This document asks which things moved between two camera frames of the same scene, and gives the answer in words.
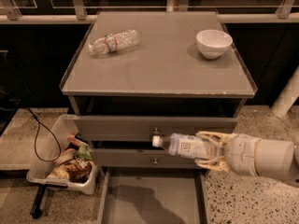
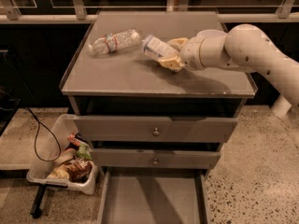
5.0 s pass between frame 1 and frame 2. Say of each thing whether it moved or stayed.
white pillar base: stayed
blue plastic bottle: moved
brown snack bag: stayed
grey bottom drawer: stayed
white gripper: moved
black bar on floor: stayed
